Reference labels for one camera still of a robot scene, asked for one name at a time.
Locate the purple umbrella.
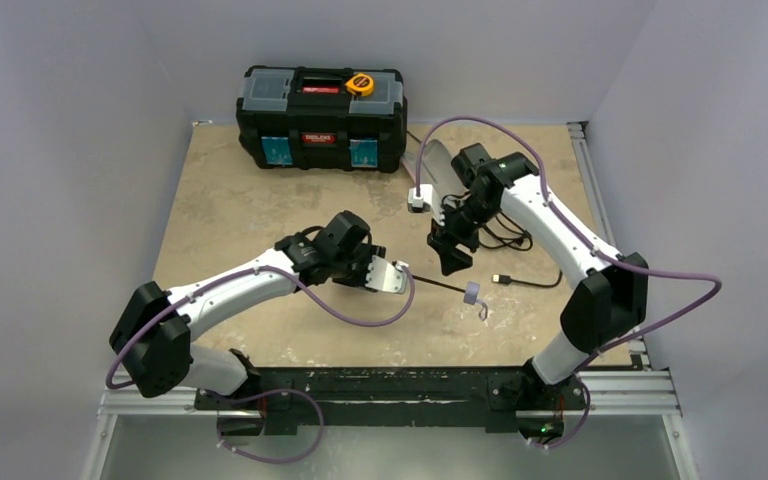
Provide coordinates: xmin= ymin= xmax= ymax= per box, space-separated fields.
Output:
xmin=414 ymin=275 xmax=489 ymax=321

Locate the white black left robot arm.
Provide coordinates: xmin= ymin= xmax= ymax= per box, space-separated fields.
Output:
xmin=109 ymin=211 xmax=407 ymax=398

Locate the black plastic toolbox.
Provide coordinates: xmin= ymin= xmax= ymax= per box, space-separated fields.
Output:
xmin=236 ymin=65 xmax=408 ymax=173

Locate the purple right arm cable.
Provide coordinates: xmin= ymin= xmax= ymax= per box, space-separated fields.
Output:
xmin=413 ymin=117 xmax=723 ymax=372

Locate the yellow tape measure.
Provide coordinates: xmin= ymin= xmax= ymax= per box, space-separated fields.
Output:
xmin=345 ymin=73 xmax=375 ymax=97

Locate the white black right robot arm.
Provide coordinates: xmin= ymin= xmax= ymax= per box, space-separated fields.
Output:
xmin=407 ymin=144 xmax=648 ymax=386

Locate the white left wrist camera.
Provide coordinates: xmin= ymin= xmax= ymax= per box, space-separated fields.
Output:
xmin=364 ymin=255 xmax=409 ymax=294

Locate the black usb cable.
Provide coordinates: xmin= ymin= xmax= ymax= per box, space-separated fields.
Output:
xmin=476 ymin=211 xmax=564 ymax=290

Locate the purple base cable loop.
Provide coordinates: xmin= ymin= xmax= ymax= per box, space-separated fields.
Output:
xmin=215 ymin=388 xmax=326 ymax=465

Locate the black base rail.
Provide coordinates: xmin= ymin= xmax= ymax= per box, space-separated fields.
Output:
xmin=194 ymin=366 xmax=587 ymax=440

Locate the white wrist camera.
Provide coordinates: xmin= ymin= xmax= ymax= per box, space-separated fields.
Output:
xmin=407 ymin=184 xmax=435 ymax=214
xmin=364 ymin=255 xmax=409 ymax=294

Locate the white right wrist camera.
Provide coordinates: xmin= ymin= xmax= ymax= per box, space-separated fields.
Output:
xmin=407 ymin=184 xmax=435 ymax=214

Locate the pink umbrella case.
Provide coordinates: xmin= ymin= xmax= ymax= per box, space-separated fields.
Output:
xmin=401 ymin=138 xmax=466 ymax=195

